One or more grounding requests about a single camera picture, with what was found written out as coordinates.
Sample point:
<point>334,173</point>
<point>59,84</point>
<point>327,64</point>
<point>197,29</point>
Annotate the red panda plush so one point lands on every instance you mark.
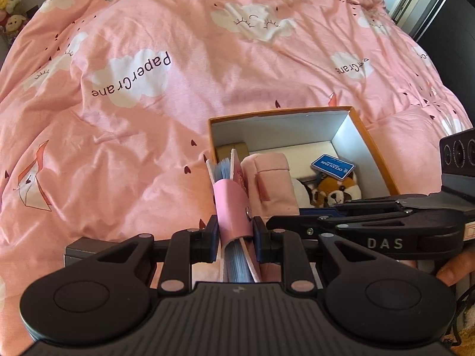
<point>336,193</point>

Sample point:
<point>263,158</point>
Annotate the orange cardboard box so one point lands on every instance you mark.
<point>282,129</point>

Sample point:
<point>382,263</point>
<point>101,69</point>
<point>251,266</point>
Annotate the dark wardrobe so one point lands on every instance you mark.
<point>456,7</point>

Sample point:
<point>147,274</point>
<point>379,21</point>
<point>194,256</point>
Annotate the clear tube of plush toys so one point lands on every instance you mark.
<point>13,11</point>

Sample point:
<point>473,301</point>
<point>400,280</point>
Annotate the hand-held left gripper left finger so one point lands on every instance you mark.
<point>212,237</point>

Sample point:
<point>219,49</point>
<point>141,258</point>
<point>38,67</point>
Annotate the large dark grey box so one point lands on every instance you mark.
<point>76,250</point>

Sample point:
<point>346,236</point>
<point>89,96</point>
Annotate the pink printed duvet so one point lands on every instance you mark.
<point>148,81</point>

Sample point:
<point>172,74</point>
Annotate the pink cloth pouch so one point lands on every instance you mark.
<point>271,181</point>

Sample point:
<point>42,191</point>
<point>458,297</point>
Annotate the brown box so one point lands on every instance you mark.
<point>230,152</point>

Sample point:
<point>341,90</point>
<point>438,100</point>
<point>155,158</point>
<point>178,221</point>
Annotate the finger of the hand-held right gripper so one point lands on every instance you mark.
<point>371,204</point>
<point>297,224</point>

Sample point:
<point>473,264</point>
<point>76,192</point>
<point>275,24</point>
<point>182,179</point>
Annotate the person's right hand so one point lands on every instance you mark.
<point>449,271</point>

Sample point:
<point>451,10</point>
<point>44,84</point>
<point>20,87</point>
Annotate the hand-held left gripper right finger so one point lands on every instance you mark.
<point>258,239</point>

